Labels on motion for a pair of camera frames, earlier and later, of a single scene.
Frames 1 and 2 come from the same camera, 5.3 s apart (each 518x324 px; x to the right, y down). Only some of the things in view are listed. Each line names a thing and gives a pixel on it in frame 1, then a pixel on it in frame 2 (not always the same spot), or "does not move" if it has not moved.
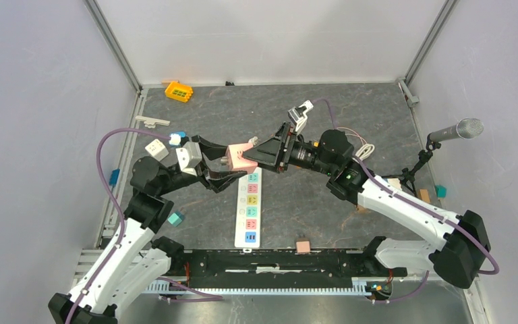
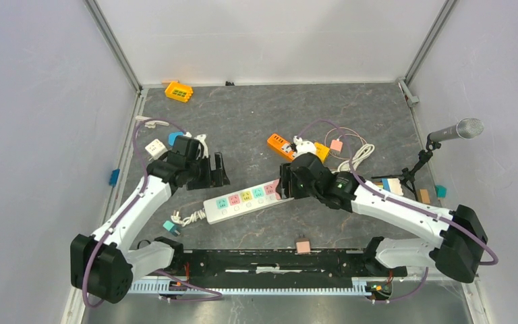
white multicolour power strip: x=249 y=210 -> x=242 y=204
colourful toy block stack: x=394 y=181 does not move
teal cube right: x=441 y=191 does not move
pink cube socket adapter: x=235 y=160 -> x=270 y=189
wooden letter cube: x=423 y=195 does not move
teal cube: x=114 y=176 does not move
